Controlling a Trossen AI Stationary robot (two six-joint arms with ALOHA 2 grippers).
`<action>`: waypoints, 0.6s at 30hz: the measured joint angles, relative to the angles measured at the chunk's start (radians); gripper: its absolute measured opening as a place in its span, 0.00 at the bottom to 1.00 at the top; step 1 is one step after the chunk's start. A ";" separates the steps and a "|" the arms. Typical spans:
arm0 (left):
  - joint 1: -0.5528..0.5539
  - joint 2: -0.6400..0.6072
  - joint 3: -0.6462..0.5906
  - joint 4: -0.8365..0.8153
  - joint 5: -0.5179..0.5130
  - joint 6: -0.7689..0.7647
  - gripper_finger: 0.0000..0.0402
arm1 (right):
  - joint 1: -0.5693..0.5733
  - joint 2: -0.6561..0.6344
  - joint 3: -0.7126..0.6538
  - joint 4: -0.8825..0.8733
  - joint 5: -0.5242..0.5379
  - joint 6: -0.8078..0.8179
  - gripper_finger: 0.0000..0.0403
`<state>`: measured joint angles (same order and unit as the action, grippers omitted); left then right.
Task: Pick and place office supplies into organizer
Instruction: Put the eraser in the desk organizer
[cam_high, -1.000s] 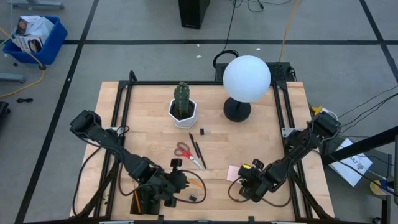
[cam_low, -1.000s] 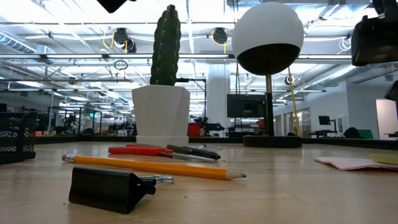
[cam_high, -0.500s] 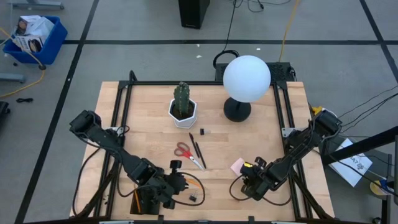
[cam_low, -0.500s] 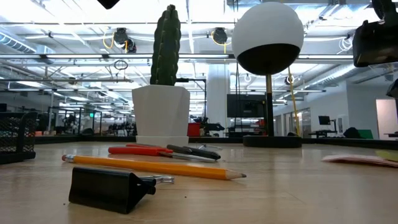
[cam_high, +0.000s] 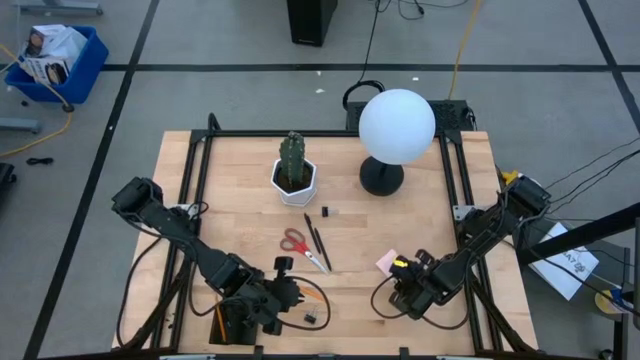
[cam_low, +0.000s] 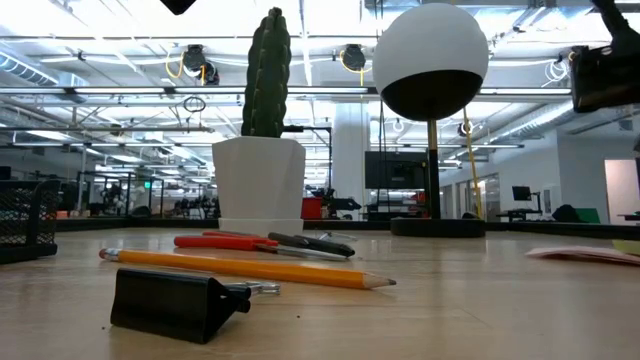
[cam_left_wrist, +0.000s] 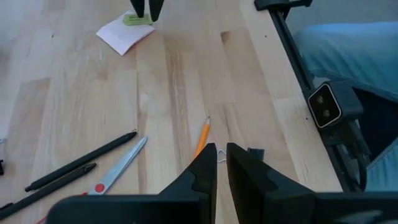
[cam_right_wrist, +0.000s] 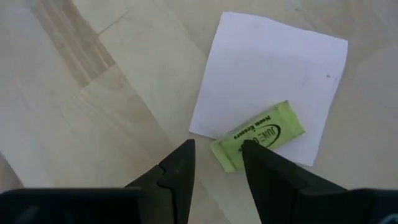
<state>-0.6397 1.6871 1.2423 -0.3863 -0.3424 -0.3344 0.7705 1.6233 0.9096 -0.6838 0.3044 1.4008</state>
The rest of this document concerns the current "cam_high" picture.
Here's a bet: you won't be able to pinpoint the black floor cable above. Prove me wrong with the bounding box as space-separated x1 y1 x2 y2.
355 0 384 86

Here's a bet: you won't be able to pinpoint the black pen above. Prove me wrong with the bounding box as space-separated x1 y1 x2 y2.
313 227 333 273
303 213 322 255

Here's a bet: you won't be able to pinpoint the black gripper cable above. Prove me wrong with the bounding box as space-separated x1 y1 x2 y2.
370 273 471 331
187 272 332 332

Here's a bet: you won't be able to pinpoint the white printed cardboard box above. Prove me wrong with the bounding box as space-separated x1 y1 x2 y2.
18 23 89 86

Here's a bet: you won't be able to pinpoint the pink sticky note pad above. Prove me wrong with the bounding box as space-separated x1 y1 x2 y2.
374 248 400 277

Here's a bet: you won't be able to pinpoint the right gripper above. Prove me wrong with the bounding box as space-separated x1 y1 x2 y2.
388 248 454 321

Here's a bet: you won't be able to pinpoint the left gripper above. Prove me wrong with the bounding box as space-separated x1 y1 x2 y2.
232 269 307 337

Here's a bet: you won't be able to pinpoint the yellow tape roll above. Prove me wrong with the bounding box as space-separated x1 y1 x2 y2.
593 287 632 316

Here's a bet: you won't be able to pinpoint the yellow wooden pencil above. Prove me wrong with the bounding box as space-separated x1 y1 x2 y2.
298 285 327 303
215 305 227 344

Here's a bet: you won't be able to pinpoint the red-handled scissors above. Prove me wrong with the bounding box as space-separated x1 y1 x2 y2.
278 227 330 275

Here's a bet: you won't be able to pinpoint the black electronics box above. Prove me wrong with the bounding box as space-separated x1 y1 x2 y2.
344 98 475 133

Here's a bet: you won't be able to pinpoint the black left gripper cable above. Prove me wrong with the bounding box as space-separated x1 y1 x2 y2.
187 272 332 332

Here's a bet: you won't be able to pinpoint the white faceted plant pot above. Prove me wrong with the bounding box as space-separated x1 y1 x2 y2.
270 157 319 204

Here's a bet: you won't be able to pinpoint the blue plastic bin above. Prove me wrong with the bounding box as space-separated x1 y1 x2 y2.
3 24 110 105

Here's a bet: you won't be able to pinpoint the white paper sheet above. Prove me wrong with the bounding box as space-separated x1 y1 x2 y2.
528 221 601 302

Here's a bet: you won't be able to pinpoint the black mesh desk organizer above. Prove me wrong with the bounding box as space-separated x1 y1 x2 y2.
208 298 257 347

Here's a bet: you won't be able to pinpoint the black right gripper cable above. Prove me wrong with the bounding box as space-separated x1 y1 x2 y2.
370 273 471 331

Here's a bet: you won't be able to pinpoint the black metal beam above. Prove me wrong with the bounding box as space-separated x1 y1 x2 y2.
516 201 640 267

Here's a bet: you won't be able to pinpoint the black tower case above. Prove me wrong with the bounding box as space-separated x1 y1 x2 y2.
285 0 339 48

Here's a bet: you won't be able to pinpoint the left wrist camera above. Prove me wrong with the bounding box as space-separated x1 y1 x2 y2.
273 255 295 281

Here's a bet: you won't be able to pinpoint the white globe table lamp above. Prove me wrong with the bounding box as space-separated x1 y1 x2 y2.
357 88 438 198

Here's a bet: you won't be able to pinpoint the yellow floor cable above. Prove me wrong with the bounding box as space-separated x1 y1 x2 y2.
0 43 75 159

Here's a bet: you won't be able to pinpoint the green cactus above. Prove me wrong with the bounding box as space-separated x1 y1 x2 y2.
278 130 307 190

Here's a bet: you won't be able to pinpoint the yellow hanging cable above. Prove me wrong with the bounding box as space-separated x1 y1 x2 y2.
446 0 484 101

